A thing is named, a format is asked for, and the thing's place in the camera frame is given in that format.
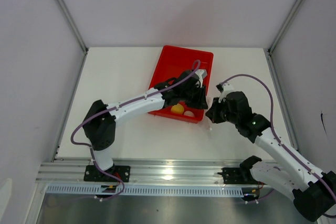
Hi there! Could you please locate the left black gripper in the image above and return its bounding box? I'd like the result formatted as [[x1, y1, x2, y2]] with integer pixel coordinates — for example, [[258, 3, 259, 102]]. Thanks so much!
[[181, 84, 208, 110]]

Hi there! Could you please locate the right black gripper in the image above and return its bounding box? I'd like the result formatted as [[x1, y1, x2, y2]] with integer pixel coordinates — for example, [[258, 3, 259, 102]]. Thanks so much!
[[205, 97, 239, 125]]

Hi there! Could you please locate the clear zip top bag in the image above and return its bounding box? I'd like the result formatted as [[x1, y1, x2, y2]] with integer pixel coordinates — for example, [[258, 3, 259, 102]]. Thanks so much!
[[202, 96, 213, 132]]

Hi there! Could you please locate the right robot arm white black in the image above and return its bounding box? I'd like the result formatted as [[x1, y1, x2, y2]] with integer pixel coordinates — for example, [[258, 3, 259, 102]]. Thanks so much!
[[205, 91, 335, 222]]

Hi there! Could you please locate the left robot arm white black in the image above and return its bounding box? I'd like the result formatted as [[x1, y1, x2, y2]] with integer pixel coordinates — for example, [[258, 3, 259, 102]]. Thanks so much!
[[82, 69, 208, 182]]

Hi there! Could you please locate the pale egg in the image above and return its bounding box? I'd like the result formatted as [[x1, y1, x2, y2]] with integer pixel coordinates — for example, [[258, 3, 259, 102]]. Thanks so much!
[[183, 111, 195, 118]]

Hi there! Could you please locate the yellow bell pepper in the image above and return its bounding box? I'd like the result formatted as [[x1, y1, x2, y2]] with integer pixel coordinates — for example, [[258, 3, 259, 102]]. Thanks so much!
[[171, 103, 184, 115]]

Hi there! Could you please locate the red plastic tray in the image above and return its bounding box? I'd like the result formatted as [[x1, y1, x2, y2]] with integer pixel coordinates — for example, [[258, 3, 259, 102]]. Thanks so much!
[[148, 45, 214, 124]]

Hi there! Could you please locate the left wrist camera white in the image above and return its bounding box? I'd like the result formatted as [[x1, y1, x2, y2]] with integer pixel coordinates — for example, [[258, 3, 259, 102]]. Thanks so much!
[[195, 69, 207, 80]]

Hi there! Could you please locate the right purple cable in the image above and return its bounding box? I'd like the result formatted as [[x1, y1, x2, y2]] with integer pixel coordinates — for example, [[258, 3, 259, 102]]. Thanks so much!
[[219, 73, 336, 218]]

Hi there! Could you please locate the purple cable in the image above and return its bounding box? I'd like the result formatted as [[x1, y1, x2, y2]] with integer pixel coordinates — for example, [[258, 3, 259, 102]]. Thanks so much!
[[219, 73, 336, 218], [71, 60, 201, 203]]

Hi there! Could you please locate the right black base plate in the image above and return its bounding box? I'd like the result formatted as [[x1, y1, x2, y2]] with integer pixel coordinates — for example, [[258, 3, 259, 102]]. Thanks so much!
[[217, 167, 258, 185]]

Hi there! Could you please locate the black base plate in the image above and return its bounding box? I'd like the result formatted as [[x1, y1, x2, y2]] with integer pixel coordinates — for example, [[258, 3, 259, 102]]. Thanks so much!
[[83, 165, 131, 183], [217, 167, 258, 185]]

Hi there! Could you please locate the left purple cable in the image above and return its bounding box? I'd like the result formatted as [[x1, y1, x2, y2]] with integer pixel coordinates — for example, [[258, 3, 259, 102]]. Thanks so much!
[[71, 60, 201, 203]]

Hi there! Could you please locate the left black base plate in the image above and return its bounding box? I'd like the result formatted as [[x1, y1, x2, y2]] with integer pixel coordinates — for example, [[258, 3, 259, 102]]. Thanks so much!
[[83, 165, 131, 183]]

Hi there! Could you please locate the right aluminium frame post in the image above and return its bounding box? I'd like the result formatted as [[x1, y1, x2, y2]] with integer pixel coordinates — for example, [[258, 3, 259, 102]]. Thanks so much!
[[267, 0, 305, 56]]

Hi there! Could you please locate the aluminium frame post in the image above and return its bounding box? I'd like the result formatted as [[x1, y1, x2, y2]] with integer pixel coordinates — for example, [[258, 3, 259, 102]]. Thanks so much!
[[39, 0, 89, 54], [267, 0, 305, 56]]

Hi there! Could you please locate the slotted cable duct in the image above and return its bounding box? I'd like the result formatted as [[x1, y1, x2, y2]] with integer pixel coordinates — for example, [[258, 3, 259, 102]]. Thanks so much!
[[46, 184, 258, 198]]

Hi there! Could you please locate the aluminium mounting rail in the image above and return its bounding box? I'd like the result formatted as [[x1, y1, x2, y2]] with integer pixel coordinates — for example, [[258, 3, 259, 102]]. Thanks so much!
[[36, 159, 241, 186]]

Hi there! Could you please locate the left aluminium frame post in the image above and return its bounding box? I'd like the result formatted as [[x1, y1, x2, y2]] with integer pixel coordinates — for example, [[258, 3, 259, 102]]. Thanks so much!
[[39, 0, 89, 54]]

